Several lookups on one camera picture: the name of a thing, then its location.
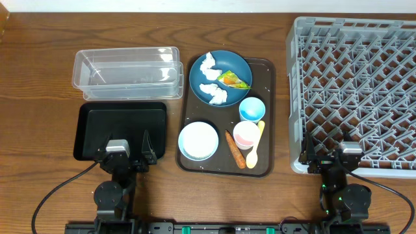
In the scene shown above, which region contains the dark brown serving tray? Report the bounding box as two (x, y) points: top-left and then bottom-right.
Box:
(175, 55), (276, 178)

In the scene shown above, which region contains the orange carrot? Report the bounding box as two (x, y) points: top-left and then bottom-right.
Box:
(225, 130), (246, 169)

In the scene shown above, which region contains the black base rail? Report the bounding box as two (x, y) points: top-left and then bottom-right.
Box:
(64, 221), (391, 234)

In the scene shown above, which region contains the dark blue plate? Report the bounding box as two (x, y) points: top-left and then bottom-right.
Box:
(188, 50), (253, 107)

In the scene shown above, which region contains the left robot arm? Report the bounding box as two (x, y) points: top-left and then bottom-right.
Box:
(90, 130), (157, 234)

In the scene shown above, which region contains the pink white cup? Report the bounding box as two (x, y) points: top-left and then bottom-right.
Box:
(233, 121), (260, 150)

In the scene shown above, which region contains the white tissue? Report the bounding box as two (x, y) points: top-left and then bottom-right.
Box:
(200, 83), (228, 105)
(200, 52), (222, 81)

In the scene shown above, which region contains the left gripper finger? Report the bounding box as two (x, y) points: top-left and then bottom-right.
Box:
(142, 129), (157, 164)
(96, 135), (112, 159)

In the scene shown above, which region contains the pale yellow spoon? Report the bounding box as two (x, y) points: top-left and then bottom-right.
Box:
(246, 120), (265, 169)

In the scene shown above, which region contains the light blue small bowl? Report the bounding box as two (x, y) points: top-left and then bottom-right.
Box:
(178, 122), (219, 161)

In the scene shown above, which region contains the clear plastic bin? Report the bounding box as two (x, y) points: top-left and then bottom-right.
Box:
(72, 47), (184, 101)

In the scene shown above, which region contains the grey dishwasher rack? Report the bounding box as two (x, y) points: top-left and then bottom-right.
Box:
(286, 17), (415, 179)

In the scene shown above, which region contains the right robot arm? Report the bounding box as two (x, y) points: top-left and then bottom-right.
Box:
(298, 133), (372, 233)

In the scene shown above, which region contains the green orange snack wrapper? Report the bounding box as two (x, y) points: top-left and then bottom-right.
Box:
(217, 70), (251, 90)

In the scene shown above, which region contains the light blue cup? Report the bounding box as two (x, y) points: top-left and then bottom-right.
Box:
(239, 97), (266, 124)

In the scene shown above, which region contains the black plastic bin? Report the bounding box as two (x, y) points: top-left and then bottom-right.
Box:
(73, 102), (167, 161)

